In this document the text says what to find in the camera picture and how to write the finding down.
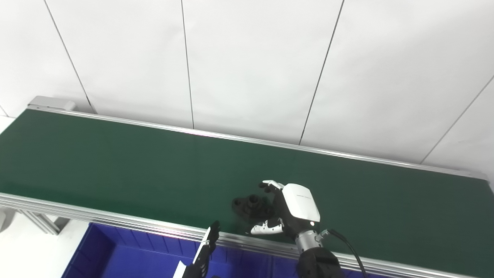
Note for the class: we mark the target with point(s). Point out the aluminium conveyor support leg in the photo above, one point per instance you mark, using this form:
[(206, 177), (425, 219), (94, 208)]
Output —
[(42, 222)]

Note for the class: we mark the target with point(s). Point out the grey conveyor end housing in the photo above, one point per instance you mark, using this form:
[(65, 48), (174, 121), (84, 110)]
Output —
[(52, 103)]

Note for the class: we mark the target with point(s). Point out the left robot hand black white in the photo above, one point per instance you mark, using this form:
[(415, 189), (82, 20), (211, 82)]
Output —
[(198, 266)]

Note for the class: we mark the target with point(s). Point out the blue plastic bin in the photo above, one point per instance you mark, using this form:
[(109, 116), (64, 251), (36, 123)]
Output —
[(127, 258), (283, 269)]

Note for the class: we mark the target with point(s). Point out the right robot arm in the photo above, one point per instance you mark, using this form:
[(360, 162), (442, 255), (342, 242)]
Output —
[(318, 262)]

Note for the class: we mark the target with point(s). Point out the black flanged machine part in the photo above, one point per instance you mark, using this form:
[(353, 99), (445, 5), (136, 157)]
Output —
[(249, 205)]

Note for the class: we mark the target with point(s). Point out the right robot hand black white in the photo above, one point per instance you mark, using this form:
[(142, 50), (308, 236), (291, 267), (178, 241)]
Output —
[(299, 204)]

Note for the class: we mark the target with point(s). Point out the green conveyor belt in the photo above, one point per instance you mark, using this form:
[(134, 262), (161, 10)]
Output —
[(115, 218), (154, 170)]

